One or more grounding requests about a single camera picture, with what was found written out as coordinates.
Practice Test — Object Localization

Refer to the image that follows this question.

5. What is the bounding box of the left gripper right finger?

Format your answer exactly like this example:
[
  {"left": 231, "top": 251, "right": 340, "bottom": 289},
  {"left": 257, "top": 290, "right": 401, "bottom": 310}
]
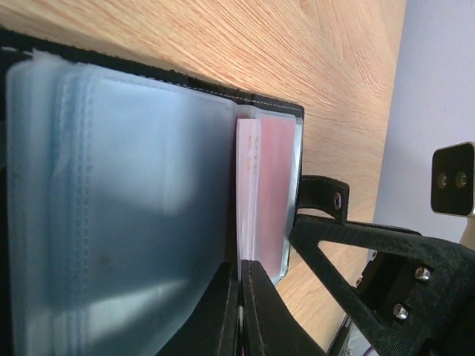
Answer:
[{"left": 241, "top": 260, "right": 326, "bottom": 356}]

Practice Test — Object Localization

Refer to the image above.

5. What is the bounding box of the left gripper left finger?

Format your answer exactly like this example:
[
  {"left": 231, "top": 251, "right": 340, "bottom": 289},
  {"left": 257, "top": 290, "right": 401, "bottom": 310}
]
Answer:
[{"left": 157, "top": 263, "right": 238, "bottom": 356}]

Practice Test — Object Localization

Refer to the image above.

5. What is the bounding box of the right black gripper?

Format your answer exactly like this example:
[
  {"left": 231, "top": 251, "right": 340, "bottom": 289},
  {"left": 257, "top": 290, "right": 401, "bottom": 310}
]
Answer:
[{"left": 289, "top": 214, "right": 474, "bottom": 355}]

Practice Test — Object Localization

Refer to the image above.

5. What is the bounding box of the black card holder wallet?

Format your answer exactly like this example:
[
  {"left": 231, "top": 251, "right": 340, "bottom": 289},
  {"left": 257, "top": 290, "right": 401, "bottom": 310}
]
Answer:
[{"left": 1, "top": 29, "right": 335, "bottom": 355}]

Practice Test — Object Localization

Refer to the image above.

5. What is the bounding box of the red white credit card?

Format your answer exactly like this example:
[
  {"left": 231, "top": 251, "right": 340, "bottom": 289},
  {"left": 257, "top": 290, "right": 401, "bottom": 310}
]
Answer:
[{"left": 254, "top": 114, "right": 302, "bottom": 284}]

